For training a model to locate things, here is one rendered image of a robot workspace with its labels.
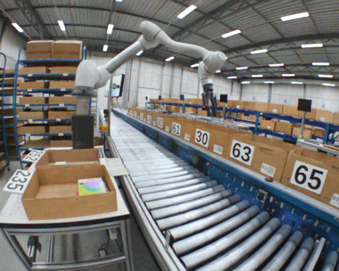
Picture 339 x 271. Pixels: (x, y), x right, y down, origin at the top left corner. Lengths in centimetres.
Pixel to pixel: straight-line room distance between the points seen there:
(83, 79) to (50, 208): 89
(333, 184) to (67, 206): 104
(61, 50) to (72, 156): 165
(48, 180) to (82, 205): 33
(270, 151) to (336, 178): 35
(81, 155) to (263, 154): 115
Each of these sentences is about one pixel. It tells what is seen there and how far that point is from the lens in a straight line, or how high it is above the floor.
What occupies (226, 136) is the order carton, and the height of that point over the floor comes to 103.
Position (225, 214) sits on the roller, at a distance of 74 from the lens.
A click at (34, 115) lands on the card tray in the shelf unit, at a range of 237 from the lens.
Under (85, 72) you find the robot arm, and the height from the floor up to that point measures 139.
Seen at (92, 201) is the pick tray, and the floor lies 82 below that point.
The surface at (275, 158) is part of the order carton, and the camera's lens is 82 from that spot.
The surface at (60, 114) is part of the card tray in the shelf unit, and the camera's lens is 226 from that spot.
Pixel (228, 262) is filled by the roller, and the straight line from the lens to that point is 56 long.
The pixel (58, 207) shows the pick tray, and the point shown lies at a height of 81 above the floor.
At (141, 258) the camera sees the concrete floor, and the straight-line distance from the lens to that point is 141.
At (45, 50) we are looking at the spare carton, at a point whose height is 189.
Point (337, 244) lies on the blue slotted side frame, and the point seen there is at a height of 76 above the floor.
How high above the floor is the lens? 118
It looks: 11 degrees down
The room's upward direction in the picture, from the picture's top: 5 degrees clockwise
